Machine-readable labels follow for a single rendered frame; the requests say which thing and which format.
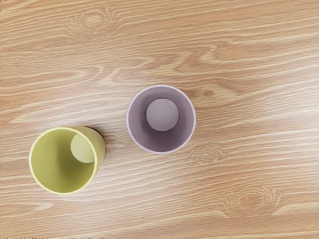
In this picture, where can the yellow-green cup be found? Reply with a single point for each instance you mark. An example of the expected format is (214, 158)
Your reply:
(52, 169)

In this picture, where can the pale lilac cup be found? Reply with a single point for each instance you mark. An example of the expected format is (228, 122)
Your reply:
(149, 139)

